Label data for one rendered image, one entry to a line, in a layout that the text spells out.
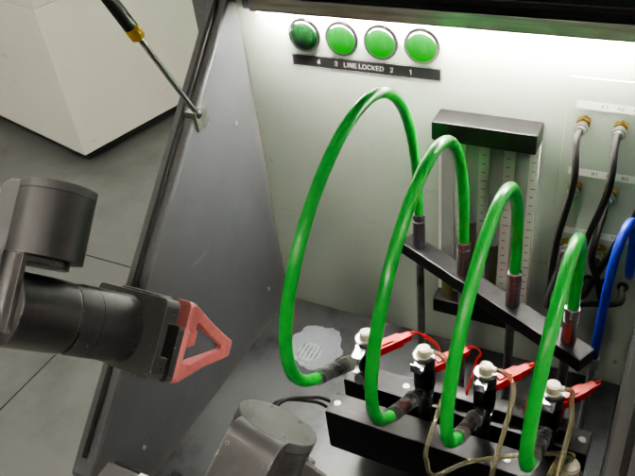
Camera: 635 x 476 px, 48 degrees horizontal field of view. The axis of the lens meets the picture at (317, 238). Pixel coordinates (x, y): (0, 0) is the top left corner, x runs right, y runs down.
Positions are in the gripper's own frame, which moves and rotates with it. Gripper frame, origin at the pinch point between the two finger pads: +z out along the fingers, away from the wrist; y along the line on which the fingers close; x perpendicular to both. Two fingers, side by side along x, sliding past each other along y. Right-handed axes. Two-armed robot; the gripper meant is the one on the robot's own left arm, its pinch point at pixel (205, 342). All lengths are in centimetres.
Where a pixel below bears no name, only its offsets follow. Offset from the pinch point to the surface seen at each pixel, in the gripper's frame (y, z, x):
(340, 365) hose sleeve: 3.4, 24.9, 0.4
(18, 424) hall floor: 169, 78, 51
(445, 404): -14.6, 19.6, 0.8
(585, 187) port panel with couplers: -12, 49, -30
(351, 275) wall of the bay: 31, 57, -14
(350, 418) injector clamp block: 9.1, 36.8, 7.8
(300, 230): -2.5, 6.4, -12.5
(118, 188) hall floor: 248, 140, -42
